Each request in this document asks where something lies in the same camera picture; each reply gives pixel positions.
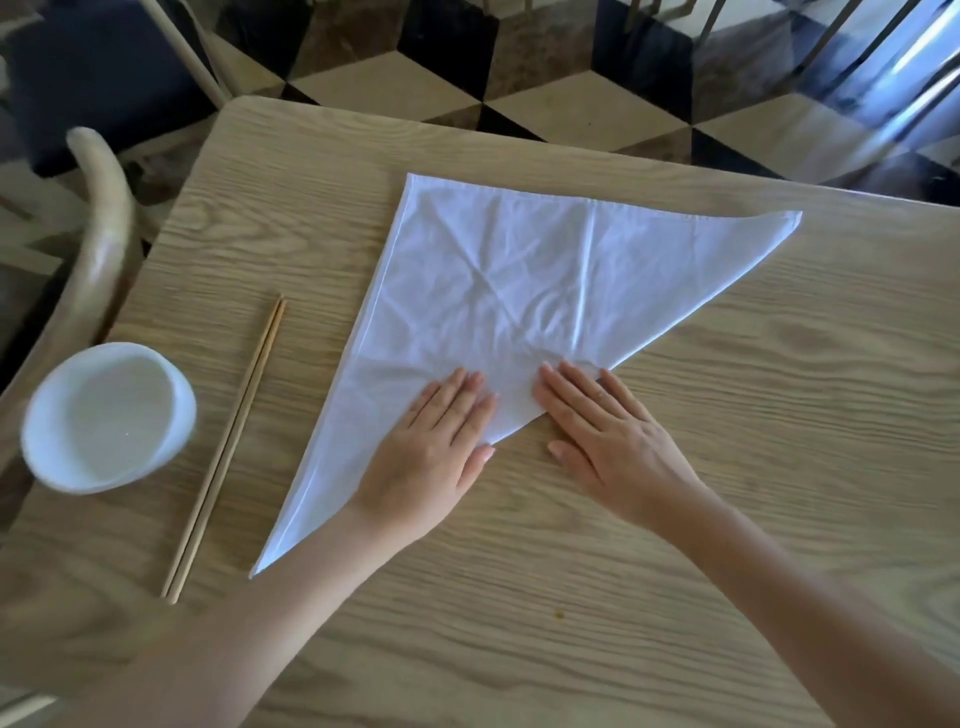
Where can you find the white bowl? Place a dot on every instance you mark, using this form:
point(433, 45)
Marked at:
point(105, 420)

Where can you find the row of wooden dining chairs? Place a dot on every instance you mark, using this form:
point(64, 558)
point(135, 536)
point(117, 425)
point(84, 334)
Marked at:
point(825, 37)

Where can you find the white cloth napkin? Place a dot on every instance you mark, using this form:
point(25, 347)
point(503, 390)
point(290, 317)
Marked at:
point(510, 270)

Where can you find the person's right hand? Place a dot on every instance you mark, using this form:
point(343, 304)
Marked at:
point(615, 442)

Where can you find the wooden chair with dark cushion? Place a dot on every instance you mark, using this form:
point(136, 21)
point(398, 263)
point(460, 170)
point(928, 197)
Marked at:
point(105, 247)
point(97, 82)

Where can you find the wooden chopstick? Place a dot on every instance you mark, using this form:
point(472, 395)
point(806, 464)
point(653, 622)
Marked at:
point(228, 450)
point(220, 450)

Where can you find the person's left hand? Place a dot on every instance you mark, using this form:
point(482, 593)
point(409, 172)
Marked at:
point(427, 465)

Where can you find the person's left forearm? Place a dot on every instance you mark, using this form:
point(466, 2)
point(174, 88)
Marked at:
point(225, 645)

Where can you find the person's right forearm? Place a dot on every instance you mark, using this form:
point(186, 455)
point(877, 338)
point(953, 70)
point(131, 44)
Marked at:
point(810, 622)

